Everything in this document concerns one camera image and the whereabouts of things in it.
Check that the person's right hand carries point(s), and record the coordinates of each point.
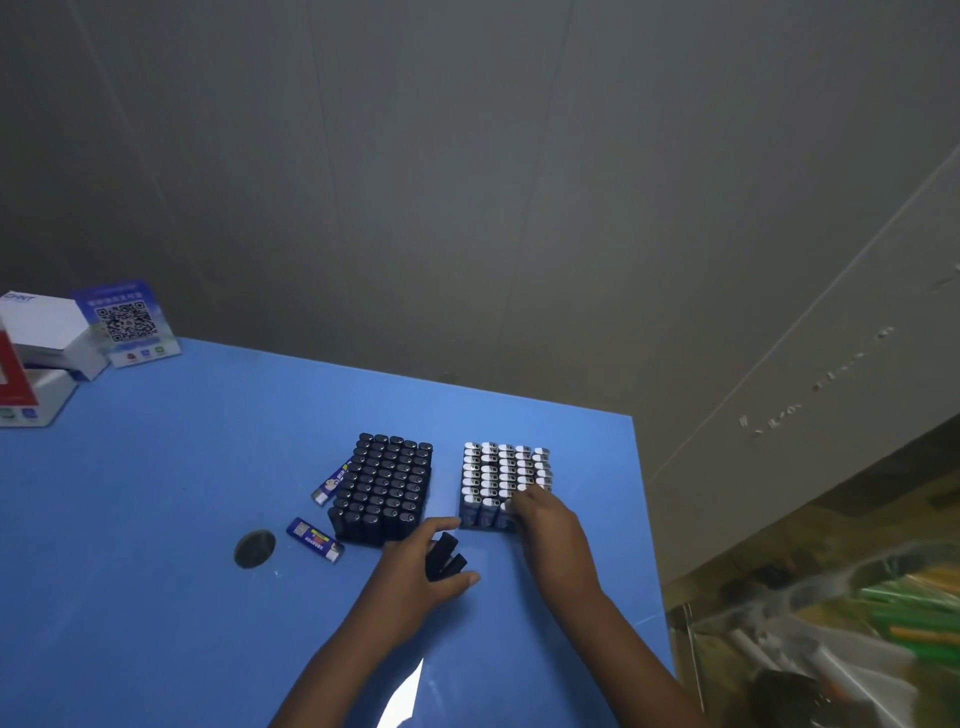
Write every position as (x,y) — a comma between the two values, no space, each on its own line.
(559,547)

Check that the person's left hand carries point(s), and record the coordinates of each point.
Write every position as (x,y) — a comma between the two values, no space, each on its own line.
(397,592)

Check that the black slim lighter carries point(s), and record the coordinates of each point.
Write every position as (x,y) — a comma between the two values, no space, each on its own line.
(455,566)
(439,553)

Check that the black grid tray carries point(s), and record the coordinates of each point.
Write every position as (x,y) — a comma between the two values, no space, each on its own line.
(469,525)
(352,541)

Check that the row of blue lighters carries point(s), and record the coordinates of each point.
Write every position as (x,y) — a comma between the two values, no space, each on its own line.
(499,469)

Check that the row of black lighters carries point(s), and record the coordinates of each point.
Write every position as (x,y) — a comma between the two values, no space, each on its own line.
(382,480)

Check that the person's left forearm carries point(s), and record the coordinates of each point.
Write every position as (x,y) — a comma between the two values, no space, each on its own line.
(337,675)

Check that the person's right forearm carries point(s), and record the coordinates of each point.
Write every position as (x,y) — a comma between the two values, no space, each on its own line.
(645,667)

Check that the dark round disc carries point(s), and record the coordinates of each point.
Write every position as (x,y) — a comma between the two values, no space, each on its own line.
(255,549)

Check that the crumpled clear plastic bags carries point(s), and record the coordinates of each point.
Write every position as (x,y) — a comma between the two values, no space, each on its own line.
(847,637)

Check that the blue code sign stand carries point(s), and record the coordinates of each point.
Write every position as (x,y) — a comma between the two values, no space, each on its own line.
(124,322)

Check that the red code sign stand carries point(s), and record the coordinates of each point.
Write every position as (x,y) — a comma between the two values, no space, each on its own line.
(15,409)

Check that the white cardboard box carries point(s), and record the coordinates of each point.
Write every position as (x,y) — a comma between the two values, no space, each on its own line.
(41,319)

